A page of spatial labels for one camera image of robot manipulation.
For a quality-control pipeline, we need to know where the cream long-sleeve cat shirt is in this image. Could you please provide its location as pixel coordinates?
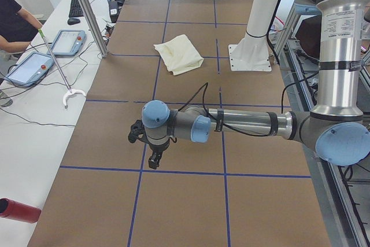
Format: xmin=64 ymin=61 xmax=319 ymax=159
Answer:
xmin=153 ymin=34 xmax=204 ymax=76

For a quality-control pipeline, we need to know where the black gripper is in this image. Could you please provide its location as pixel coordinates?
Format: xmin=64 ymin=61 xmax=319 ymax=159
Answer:
xmin=128 ymin=120 xmax=170 ymax=169

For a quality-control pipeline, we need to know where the seated person black shirt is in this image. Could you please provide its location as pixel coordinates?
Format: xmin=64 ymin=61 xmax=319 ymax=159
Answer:
xmin=0 ymin=0 xmax=44 ymax=108

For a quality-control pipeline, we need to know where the red bottle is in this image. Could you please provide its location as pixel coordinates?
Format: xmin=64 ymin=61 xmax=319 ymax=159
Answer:
xmin=1 ymin=198 xmax=41 ymax=223

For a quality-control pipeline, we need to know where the aluminium frame post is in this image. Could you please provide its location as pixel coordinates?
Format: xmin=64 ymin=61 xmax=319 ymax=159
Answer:
xmin=78 ymin=0 xmax=108 ymax=58

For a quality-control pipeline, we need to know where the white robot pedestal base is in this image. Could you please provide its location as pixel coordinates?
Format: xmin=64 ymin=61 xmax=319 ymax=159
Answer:
xmin=228 ymin=0 xmax=278 ymax=72

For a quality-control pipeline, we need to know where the black computer mouse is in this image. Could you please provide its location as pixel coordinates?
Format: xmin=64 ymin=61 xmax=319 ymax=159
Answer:
xmin=67 ymin=17 xmax=80 ymax=25

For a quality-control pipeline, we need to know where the black keyboard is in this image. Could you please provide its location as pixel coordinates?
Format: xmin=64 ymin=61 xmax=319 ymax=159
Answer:
xmin=68 ymin=0 xmax=84 ymax=18

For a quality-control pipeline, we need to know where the near teach pendant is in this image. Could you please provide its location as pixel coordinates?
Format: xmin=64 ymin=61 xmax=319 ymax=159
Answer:
xmin=5 ymin=52 xmax=54 ymax=87

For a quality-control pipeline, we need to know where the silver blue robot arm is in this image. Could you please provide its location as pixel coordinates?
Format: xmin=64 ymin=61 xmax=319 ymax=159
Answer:
xmin=123 ymin=0 xmax=308 ymax=176

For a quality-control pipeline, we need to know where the teach pendant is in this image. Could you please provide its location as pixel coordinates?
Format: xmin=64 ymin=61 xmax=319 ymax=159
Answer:
xmin=5 ymin=52 xmax=54 ymax=87
xmin=51 ymin=30 xmax=86 ymax=57

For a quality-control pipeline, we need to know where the white claw reacher stick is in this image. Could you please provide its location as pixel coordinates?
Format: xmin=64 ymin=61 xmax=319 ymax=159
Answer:
xmin=38 ymin=28 xmax=86 ymax=109

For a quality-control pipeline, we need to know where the far teach pendant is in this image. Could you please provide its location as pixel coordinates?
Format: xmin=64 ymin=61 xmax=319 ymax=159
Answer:
xmin=51 ymin=30 xmax=86 ymax=57

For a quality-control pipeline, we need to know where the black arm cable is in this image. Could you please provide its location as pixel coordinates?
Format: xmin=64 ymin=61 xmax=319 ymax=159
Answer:
xmin=177 ymin=82 xmax=320 ymax=146

